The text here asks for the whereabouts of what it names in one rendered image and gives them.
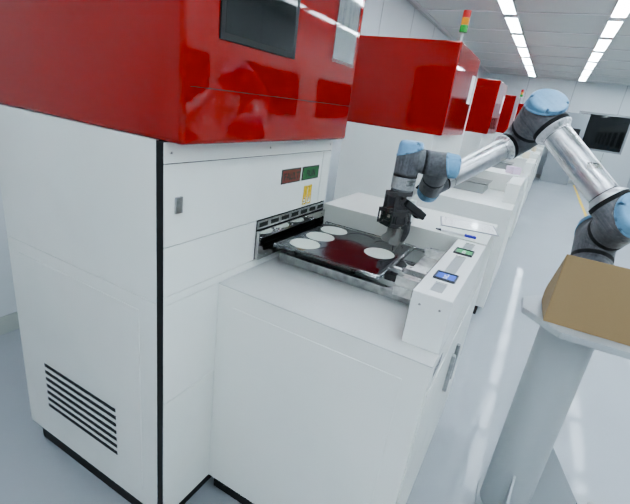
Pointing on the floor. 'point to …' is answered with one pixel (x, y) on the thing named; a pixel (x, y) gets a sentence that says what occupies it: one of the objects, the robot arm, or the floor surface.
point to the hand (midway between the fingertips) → (394, 248)
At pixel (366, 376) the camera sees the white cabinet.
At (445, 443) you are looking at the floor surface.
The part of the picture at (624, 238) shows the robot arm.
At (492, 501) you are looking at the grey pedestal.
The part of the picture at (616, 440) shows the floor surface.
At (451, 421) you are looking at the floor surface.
